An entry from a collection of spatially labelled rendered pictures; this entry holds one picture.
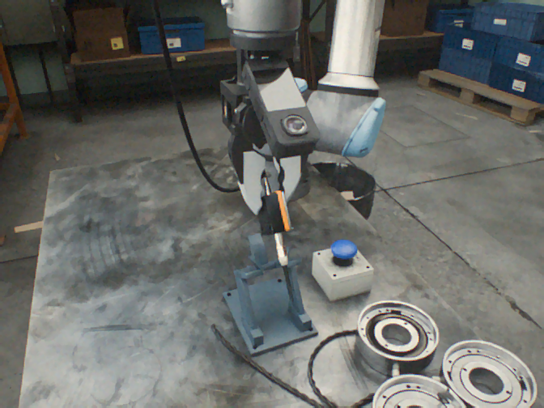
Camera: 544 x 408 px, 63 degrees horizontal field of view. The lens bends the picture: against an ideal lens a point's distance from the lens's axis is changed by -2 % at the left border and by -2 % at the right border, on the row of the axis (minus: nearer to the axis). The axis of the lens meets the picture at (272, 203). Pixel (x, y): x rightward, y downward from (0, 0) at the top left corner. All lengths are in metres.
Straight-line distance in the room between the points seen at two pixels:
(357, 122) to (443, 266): 1.42
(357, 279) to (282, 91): 0.35
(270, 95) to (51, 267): 0.53
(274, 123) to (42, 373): 0.45
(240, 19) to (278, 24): 0.04
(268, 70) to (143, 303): 0.41
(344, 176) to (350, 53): 1.18
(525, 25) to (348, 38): 3.43
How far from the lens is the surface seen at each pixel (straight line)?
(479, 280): 2.16
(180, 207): 0.94
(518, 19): 4.26
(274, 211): 0.53
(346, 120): 0.84
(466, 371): 0.62
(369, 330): 0.64
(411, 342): 0.64
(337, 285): 0.69
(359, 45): 0.86
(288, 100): 0.45
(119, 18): 3.79
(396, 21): 4.60
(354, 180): 1.97
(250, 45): 0.47
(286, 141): 0.42
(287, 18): 0.47
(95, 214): 0.97
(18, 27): 4.12
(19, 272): 2.29
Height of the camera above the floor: 1.28
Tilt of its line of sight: 31 degrees down
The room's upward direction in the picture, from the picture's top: straight up
